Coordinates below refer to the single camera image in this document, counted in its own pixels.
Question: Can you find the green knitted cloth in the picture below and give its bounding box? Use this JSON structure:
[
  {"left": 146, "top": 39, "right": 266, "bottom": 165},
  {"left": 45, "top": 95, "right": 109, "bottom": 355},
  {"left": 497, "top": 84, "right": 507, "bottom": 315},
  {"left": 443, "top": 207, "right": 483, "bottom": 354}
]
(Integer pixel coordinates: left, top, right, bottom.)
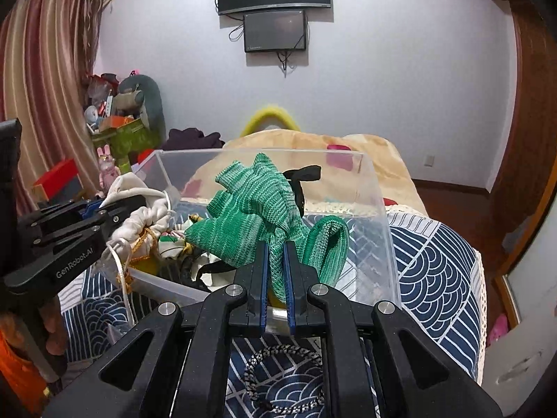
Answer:
[{"left": 185, "top": 153, "right": 349, "bottom": 301}]

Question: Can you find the black and white fabric pouch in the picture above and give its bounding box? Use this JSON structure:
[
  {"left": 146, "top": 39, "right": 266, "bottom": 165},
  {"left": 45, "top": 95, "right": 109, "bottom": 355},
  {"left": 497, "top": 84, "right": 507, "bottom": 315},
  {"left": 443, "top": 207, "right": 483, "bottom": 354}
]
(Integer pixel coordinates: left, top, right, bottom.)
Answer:
[{"left": 174, "top": 165, "right": 321, "bottom": 292}]

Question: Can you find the floral patterned cloth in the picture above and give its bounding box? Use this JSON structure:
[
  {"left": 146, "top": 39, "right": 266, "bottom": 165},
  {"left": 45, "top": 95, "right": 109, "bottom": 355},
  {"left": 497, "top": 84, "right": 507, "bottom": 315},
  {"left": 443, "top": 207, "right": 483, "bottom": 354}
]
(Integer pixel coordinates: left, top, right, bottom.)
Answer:
[{"left": 158, "top": 213, "right": 203, "bottom": 260}]

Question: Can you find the person's left hand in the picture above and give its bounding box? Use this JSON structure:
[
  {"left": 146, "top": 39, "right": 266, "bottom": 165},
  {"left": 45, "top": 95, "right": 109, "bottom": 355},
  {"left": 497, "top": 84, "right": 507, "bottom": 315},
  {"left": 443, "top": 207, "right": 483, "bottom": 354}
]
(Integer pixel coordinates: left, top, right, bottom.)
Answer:
[{"left": 40, "top": 296, "right": 68, "bottom": 356}]

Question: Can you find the red box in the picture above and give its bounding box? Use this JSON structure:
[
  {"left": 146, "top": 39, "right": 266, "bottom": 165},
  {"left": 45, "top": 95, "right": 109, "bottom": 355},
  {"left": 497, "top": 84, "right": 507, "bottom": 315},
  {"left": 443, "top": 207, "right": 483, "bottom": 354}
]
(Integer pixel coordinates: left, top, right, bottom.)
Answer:
[{"left": 31, "top": 158, "right": 83, "bottom": 203}]

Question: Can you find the clear plastic storage box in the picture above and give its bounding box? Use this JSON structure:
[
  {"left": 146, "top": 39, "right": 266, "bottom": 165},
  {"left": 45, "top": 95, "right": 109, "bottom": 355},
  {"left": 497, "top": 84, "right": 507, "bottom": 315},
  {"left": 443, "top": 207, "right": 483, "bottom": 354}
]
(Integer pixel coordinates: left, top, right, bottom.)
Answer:
[{"left": 102, "top": 148, "right": 400, "bottom": 309}]

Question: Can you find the pink rabbit plush toy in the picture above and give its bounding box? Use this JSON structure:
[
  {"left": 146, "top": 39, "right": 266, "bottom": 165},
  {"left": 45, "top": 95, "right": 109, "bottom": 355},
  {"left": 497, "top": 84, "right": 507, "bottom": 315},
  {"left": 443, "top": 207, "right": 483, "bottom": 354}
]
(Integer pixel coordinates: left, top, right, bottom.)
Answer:
[{"left": 97, "top": 145, "right": 121, "bottom": 193}]

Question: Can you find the beige blanket on bed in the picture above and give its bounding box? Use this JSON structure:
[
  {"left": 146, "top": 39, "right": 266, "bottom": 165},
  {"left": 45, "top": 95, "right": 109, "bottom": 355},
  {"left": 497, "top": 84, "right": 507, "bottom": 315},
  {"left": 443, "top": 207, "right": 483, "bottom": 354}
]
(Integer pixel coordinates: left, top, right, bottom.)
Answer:
[{"left": 186, "top": 127, "right": 430, "bottom": 219}]

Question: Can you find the blue white patterned tablecloth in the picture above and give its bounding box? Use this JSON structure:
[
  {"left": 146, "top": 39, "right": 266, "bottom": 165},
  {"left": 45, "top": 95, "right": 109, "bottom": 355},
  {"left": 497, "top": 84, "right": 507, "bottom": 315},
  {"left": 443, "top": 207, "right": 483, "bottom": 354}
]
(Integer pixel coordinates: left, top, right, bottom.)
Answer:
[{"left": 60, "top": 206, "right": 487, "bottom": 417}]

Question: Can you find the yellow plush arc toy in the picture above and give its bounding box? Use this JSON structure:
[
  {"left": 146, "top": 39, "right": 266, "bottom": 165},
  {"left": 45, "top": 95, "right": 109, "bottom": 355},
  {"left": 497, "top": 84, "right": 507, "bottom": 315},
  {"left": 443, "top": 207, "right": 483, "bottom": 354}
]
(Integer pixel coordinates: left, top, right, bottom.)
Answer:
[{"left": 241, "top": 105, "right": 300, "bottom": 137}]

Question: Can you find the green cardboard box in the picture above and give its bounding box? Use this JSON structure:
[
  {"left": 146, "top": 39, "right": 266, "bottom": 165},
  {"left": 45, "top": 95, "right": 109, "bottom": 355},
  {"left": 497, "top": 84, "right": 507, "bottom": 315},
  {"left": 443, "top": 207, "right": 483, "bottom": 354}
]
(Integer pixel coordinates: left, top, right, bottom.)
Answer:
[{"left": 92, "top": 119, "right": 160, "bottom": 167}]

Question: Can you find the dark purple clothing pile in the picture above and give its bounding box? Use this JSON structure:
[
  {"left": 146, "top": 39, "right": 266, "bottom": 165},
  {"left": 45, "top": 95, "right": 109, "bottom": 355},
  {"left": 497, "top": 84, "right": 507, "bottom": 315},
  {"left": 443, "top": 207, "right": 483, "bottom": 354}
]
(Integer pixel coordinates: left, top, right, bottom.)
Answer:
[{"left": 162, "top": 127, "right": 225, "bottom": 151}]

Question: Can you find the grey green plush dinosaur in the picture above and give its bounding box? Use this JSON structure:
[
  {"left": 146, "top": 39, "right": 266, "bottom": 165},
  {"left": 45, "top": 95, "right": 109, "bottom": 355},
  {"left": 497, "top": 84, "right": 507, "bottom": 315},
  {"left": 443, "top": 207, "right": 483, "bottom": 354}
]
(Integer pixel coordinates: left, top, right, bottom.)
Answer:
[{"left": 111, "top": 75, "right": 166, "bottom": 141}]

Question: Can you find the striped red beige curtain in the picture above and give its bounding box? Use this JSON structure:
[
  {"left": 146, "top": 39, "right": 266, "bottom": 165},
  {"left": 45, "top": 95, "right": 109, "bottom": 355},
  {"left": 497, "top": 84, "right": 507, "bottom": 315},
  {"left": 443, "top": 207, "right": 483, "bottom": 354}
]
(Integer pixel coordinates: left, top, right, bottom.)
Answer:
[{"left": 1, "top": 0, "right": 104, "bottom": 214}]

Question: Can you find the white cabinet with stickers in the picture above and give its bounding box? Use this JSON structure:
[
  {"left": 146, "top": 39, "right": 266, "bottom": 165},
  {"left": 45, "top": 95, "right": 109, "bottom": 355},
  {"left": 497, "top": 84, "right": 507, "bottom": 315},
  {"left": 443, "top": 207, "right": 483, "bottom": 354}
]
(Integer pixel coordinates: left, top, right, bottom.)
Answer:
[{"left": 483, "top": 206, "right": 556, "bottom": 417}]

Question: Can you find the brown wooden door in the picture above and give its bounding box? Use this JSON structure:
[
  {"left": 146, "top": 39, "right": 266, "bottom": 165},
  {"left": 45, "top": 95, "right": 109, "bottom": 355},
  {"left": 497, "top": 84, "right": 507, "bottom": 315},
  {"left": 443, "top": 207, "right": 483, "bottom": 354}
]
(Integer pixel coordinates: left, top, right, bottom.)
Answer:
[{"left": 487, "top": 0, "right": 556, "bottom": 274}]

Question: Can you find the black white braided bracelet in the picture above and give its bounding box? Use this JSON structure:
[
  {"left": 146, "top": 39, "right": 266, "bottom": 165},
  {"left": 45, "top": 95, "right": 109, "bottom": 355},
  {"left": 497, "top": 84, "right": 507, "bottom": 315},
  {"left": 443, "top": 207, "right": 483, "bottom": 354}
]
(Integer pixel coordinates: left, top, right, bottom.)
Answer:
[{"left": 241, "top": 343, "right": 328, "bottom": 415}]

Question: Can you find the small dark wall monitor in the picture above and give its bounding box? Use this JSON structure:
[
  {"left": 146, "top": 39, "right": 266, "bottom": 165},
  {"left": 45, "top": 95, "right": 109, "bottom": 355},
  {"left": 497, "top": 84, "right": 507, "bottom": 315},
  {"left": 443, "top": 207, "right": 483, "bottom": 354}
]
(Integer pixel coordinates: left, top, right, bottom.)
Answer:
[{"left": 244, "top": 10, "right": 307, "bottom": 54}]

